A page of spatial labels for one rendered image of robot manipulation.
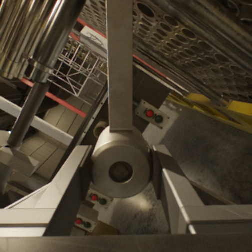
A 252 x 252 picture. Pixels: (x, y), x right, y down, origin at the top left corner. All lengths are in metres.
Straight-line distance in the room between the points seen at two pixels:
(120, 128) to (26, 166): 1.13
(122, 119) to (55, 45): 1.01
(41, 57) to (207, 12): 0.93
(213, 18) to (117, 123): 0.28
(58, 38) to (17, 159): 0.75
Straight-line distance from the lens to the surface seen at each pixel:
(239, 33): 0.39
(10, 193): 1.62
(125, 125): 0.15
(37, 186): 1.84
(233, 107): 0.96
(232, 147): 1.46
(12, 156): 1.27
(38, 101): 1.21
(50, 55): 1.15
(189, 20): 0.43
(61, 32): 1.14
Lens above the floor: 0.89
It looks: 8 degrees down
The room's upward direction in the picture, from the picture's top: 59 degrees counter-clockwise
